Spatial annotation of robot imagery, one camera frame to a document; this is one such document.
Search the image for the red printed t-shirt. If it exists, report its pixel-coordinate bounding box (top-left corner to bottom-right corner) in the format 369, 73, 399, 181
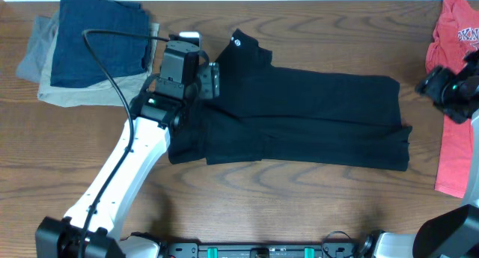
424, 0, 479, 199

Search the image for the black looped base cable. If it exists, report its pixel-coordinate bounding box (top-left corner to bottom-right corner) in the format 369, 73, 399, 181
320, 230, 353, 258

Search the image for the folded grey garment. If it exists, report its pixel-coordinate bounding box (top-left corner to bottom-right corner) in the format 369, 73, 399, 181
16, 16, 56, 83

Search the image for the folded navy blue garment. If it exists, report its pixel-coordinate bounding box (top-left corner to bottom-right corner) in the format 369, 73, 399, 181
50, 0, 150, 88

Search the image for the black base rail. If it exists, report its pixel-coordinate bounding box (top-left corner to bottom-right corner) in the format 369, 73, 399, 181
160, 242, 356, 258

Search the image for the black t-shirt with logo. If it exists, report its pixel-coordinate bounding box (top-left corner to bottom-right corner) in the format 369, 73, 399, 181
168, 31, 412, 171

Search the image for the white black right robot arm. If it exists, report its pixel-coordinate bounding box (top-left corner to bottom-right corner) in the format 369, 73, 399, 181
356, 51, 478, 258

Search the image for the folded beige garment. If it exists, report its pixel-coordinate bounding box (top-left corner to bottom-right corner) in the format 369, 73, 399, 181
37, 11, 157, 108

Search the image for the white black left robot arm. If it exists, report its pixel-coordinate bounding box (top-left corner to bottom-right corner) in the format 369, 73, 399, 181
35, 63, 219, 257

